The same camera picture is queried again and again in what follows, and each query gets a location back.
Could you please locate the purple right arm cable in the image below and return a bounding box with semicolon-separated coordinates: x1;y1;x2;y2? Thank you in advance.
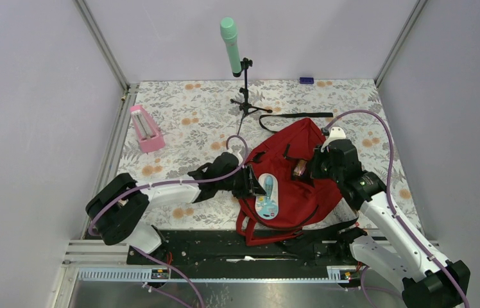
323;109;472;308

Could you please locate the small blue block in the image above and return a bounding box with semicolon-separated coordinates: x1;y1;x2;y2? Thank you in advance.
299;77;314;84

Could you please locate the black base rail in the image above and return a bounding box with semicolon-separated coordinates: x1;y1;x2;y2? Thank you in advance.
85;228;422;282

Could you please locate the pink metronome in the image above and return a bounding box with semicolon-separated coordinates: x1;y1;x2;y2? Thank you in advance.
130;105;166;153

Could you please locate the clear plastic pouch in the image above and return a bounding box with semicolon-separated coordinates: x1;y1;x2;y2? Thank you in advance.
332;198;359;221

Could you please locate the pink capped marker set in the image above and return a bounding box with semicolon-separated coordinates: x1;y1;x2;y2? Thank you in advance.
293;159;309;178

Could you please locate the black mini tripod stand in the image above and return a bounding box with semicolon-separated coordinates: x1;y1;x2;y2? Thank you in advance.
230;58;273;135

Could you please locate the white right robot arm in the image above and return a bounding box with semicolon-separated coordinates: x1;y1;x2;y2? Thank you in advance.
309;139;470;307

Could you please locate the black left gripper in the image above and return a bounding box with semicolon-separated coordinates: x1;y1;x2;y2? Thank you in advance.
217;164;266;200

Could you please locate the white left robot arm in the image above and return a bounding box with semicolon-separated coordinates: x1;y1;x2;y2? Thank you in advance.
85;152;266;264

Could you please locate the red student backpack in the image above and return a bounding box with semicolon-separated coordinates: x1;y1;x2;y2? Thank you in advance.
236;112;342;246

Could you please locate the mint green microphone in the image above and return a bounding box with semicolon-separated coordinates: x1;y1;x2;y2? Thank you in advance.
219;17;243;77

